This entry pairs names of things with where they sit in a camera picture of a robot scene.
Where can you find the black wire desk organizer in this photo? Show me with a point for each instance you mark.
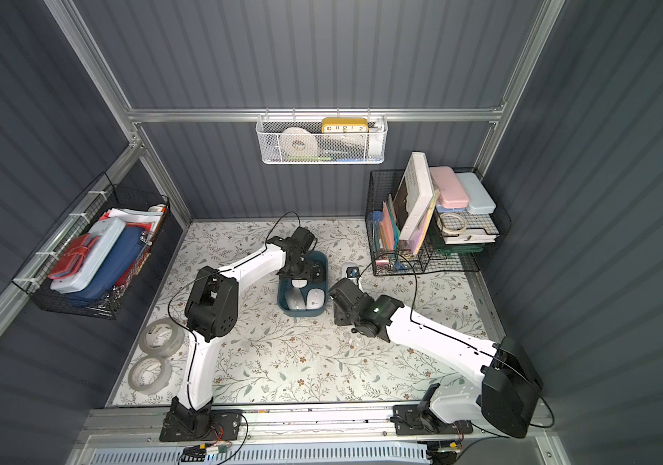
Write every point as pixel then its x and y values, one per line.
pixel 461 242

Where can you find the black wire side basket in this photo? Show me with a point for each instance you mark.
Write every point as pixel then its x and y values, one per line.
pixel 137 208

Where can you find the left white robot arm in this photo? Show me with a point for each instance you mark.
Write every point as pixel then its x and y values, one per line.
pixel 211 313

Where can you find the white wire wall basket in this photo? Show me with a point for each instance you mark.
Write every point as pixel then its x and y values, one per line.
pixel 336 149

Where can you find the white slim mouse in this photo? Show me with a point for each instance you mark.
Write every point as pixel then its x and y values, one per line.
pixel 299 283

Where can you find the navy blue case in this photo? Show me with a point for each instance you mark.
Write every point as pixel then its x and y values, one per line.
pixel 119 260

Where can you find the pink pencil case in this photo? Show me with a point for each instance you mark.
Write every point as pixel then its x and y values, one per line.
pixel 452 194

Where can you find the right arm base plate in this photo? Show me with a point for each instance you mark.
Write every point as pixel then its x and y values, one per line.
pixel 409 421

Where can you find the yellow clock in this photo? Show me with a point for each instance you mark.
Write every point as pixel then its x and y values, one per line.
pixel 345 125

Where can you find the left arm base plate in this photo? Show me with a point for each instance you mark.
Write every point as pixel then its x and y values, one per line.
pixel 202 427

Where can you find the clear tape roll lower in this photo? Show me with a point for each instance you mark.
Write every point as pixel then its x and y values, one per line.
pixel 149 375

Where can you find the pink folders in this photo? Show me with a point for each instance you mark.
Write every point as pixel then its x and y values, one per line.
pixel 388 227

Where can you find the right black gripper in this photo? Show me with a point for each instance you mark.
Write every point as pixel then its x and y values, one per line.
pixel 340 300

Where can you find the teal plastic storage box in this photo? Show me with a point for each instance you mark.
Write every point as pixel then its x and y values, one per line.
pixel 285 285

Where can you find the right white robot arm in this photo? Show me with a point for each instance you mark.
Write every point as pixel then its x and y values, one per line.
pixel 502 386

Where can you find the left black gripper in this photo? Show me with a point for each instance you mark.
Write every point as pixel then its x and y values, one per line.
pixel 306 273

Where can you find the red wallet pouch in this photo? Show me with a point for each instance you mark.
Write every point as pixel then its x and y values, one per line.
pixel 72 259

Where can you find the white tape roll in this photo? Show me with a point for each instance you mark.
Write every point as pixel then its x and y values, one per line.
pixel 298 142

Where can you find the white logo mouse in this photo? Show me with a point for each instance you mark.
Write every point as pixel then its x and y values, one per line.
pixel 315 299

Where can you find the white tablet board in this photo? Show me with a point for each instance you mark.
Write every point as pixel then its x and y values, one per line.
pixel 414 195

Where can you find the white flat case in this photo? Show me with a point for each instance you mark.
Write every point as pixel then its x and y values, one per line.
pixel 108 232

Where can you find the silver grey mouse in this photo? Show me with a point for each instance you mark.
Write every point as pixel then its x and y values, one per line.
pixel 295 300

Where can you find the light blue pencil case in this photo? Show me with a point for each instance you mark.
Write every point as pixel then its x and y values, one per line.
pixel 480 202

